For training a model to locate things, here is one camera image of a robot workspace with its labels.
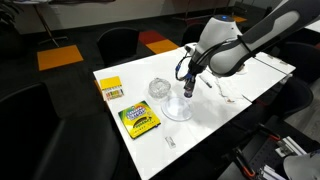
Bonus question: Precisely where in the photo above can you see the black office chair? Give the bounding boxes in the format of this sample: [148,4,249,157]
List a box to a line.
[97,27,139,67]
[0,83,120,180]
[269,77,313,119]

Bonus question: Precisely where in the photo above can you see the small sticker with heart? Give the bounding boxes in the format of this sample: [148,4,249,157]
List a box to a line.
[165,137,176,148]

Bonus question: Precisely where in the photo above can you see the black orange clamp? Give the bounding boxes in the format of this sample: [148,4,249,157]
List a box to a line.
[233,148,256,179]

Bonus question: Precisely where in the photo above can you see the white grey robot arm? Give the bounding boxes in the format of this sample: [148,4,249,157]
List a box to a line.
[186,0,320,83]

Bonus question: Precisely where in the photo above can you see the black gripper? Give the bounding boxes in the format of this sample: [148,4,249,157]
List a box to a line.
[184,72,196,83]

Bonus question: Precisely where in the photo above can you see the clear crinkled plastic bag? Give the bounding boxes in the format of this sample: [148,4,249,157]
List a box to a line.
[215,78,243,103]

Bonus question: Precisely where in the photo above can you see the yellow marker pack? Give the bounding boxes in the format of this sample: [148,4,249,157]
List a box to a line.
[100,76,124,101]

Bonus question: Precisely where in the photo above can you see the clear plastic plate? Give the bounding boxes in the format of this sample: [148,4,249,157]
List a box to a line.
[161,97,193,122]

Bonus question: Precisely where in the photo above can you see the yellow Crayola marker box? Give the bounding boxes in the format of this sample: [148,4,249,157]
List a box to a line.
[118,101,161,139]

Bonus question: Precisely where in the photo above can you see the clear glass bowl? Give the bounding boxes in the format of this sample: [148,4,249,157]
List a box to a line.
[148,78,171,99]

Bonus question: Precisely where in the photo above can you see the grey whiteboard marker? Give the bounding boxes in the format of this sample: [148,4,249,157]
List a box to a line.
[199,75,212,88]

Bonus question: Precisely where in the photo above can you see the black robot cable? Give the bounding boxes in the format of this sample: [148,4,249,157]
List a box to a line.
[174,53,194,82]

